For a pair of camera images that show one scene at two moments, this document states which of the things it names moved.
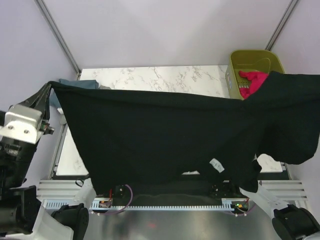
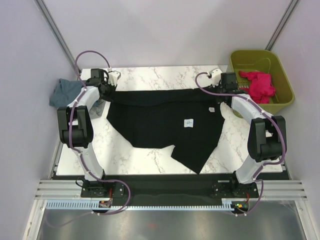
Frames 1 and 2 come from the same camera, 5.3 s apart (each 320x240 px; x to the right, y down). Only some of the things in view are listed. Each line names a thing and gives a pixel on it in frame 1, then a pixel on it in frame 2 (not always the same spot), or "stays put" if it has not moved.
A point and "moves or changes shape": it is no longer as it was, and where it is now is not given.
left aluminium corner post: x=52 y=25 stays put
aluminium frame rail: x=66 y=189 stays put
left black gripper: x=42 y=96 to x=113 y=89
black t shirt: x=125 y=138 moves or changes shape
